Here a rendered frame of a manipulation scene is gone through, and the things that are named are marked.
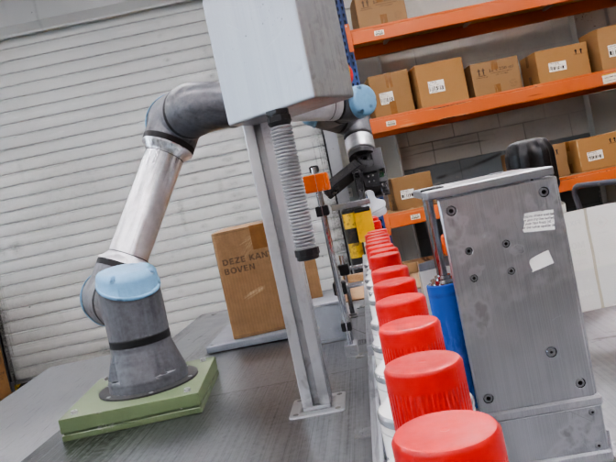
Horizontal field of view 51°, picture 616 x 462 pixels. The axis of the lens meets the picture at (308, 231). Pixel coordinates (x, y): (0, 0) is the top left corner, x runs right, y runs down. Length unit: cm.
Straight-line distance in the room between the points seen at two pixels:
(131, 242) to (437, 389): 118
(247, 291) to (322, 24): 86
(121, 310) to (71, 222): 450
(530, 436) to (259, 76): 58
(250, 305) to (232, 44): 82
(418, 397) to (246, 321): 138
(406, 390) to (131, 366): 102
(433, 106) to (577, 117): 165
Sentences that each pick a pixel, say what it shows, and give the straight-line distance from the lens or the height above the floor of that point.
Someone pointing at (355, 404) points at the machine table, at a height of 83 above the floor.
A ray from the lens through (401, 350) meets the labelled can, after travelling 34.
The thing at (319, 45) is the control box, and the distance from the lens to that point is 91.
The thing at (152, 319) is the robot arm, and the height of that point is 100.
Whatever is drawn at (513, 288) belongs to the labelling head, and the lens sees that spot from 59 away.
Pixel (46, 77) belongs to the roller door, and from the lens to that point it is 588.
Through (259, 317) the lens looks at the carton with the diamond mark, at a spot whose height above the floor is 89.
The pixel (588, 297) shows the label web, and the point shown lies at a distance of 101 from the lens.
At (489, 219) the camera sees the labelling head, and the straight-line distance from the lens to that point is 58.
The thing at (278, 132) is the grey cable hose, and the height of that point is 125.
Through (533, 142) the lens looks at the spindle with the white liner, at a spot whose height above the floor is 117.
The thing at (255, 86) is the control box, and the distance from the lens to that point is 94.
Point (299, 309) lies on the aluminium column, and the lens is 102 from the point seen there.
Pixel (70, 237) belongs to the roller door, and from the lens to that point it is 574.
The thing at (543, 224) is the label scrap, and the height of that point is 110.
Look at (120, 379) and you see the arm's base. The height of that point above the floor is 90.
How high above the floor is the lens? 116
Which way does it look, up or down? 3 degrees down
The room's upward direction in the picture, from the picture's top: 12 degrees counter-clockwise
